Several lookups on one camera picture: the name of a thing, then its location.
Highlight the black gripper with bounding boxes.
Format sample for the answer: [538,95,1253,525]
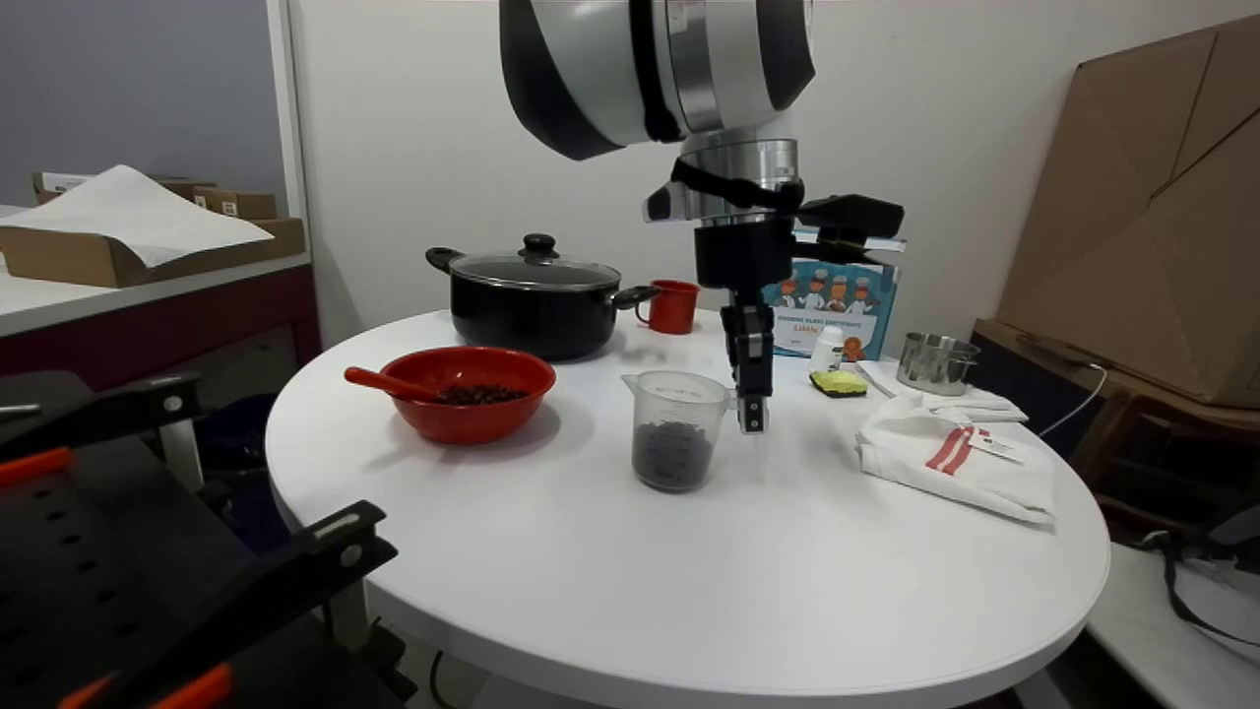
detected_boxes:
[642,155,808,438]

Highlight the clear plastic measuring jug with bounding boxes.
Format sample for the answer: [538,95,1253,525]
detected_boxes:
[617,366,736,496]

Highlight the red plastic bowl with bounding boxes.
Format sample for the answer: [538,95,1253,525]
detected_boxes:
[378,341,559,448]

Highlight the small white bottle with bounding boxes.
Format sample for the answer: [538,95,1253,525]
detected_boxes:
[812,326,874,373]

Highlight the yellow sponge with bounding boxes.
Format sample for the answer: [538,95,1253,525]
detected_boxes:
[808,366,874,400]

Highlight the red mug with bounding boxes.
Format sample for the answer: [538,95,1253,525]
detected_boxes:
[632,274,702,337]

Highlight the blue printed carton box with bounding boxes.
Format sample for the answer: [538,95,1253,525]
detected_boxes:
[765,252,900,366]

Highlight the black cooking pot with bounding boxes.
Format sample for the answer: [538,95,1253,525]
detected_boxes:
[422,243,659,366]

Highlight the white towel red stripes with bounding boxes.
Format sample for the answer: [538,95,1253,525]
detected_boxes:
[853,399,1063,537]

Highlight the red plastic spoon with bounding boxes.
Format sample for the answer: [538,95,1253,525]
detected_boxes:
[344,362,455,404]

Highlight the large brown cardboard box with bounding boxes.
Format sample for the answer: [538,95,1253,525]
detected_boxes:
[993,13,1260,408]

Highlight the dark wooden cabinet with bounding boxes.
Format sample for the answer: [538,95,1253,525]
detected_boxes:
[963,315,1260,544]

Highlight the red and white side bench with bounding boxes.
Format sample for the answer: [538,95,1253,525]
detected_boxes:
[0,249,324,399]

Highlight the white paper sheet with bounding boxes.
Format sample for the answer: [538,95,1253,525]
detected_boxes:
[0,163,277,273]

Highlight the flat cardboard tray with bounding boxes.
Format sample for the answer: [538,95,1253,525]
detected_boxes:
[0,173,306,291]

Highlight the black metal stand orange parts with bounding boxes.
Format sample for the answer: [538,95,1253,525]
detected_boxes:
[0,369,405,709]

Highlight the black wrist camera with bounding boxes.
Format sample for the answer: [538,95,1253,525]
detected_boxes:
[793,189,909,266]

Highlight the thin white cable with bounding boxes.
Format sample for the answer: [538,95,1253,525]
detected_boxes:
[1038,362,1114,444]

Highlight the black floor cable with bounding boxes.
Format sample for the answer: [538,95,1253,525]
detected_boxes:
[1136,504,1260,653]

